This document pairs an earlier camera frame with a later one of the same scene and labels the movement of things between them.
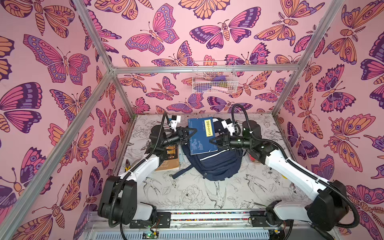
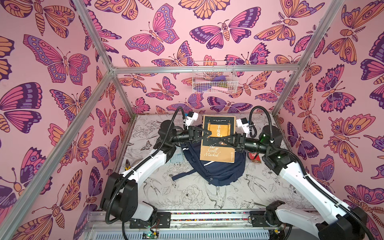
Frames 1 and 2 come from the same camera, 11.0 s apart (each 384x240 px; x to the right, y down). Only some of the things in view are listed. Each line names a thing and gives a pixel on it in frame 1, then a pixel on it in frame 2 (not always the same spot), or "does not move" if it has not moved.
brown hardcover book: [172, 160] -> [213, 148]
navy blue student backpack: [218, 124] -> [215, 173]
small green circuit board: [150, 235] does not move
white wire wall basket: [214, 82] does not move
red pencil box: [252, 159] does not move
